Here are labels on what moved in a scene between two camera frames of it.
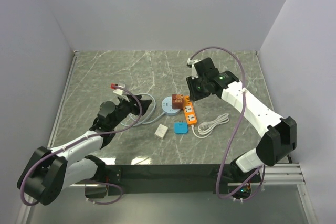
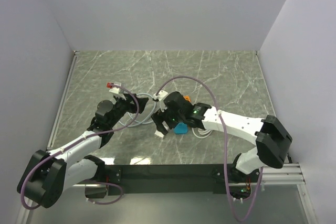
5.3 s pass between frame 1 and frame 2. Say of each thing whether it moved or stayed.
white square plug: stayed
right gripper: moved
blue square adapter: stayed
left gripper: stayed
